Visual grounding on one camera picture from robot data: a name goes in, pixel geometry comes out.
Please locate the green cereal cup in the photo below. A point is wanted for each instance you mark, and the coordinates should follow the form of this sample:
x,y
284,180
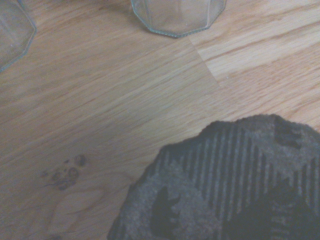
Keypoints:
x,y
225,182

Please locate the faceted jar red gingham lid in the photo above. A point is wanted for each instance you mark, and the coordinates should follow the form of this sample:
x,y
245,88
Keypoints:
x,y
177,16

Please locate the empty jar red gingham lid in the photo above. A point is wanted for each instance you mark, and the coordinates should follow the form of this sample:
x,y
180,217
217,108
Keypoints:
x,y
13,30

